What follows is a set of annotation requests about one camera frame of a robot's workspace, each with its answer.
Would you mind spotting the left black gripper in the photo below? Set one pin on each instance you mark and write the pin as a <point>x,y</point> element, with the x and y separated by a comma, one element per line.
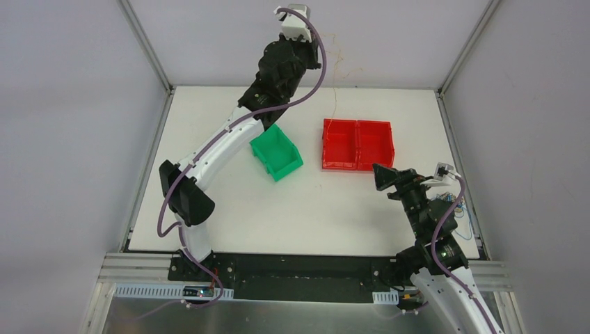
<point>303,50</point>

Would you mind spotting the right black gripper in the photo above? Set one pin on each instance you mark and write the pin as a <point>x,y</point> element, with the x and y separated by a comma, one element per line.
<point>403,183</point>

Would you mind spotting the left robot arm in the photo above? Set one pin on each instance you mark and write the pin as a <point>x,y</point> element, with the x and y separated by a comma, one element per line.
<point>288,73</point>

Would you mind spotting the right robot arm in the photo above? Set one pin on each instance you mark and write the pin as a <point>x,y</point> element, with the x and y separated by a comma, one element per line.
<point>436,264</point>

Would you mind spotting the red double plastic bin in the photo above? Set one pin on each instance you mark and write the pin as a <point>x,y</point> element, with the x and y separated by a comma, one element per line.
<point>356,145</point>

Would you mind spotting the green plastic bin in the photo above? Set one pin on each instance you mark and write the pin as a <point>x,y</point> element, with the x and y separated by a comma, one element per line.
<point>278,155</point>

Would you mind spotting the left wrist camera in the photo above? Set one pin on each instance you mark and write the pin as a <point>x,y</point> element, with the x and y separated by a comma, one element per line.
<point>293,28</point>

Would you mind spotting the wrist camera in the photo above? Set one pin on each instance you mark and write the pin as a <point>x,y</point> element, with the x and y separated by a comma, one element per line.
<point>444,175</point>
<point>293,28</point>

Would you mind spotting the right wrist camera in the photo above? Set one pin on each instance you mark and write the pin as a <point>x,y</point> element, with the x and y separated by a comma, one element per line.
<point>444,175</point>

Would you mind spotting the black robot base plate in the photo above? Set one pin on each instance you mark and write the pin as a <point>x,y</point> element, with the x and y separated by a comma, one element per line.
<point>313,278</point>

